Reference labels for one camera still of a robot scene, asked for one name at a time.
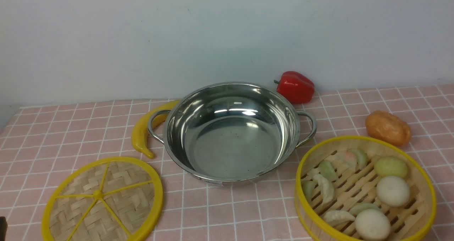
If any yellow rimmed woven steamer lid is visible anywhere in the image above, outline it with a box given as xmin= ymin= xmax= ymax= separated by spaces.
xmin=41 ymin=157 xmax=164 ymax=241

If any yellow rimmed bamboo steamer basket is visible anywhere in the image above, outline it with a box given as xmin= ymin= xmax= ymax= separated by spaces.
xmin=294 ymin=136 xmax=437 ymax=241

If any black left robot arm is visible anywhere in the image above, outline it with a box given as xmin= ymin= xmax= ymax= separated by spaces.
xmin=0 ymin=216 xmax=8 ymax=241

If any red toy bell pepper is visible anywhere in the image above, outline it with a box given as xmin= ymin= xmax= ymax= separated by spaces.
xmin=274 ymin=71 xmax=315 ymax=104

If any yellow toy banana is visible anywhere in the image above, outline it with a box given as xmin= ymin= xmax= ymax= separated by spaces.
xmin=131 ymin=100 xmax=179 ymax=159

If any green toy dumpling left edge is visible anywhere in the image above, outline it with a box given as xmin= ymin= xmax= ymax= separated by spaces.
xmin=301 ymin=180 xmax=316 ymax=202

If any white toy dumpling centre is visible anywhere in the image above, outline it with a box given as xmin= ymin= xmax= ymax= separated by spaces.
xmin=313 ymin=173 xmax=335 ymax=205

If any white toy dumpling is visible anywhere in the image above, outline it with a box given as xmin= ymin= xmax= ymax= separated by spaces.
xmin=313 ymin=173 xmax=335 ymax=205
xmin=322 ymin=210 xmax=355 ymax=227

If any pink green toy dumpling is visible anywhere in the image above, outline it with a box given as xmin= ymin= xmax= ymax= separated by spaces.
xmin=336 ymin=148 xmax=369 ymax=172

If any white toy dumpling bottom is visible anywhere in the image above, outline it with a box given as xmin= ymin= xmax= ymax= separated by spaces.
xmin=322 ymin=210 xmax=355 ymax=227

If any orange toy potato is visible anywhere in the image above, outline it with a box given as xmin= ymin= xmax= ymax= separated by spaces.
xmin=365 ymin=110 xmax=412 ymax=147

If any green toy dumpling bottom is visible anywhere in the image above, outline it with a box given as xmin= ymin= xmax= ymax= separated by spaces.
xmin=349 ymin=202 xmax=381 ymax=217

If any green round toy bun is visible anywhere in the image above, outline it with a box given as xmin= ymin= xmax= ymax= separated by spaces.
xmin=373 ymin=156 xmax=409 ymax=178

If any white round toy bun upper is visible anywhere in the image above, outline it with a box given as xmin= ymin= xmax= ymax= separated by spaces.
xmin=376 ymin=176 xmax=410 ymax=207

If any white round toy bun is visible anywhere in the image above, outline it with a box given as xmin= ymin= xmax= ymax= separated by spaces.
xmin=376 ymin=176 xmax=410 ymax=207
xmin=355 ymin=209 xmax=391 ymax=241

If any white round toy bun lower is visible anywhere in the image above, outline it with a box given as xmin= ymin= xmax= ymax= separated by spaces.
xmin=355 ymin=209 xmax=391 ymax=241

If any pink checkered tablecloth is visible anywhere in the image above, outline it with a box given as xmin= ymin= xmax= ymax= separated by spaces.
xmin=0 ymin=84 xmax=454 ymax=241

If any stainless steel two-handled pot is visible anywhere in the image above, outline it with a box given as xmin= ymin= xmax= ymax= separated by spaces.
xmin=148 ymin=82 xmax=317 ymax=186

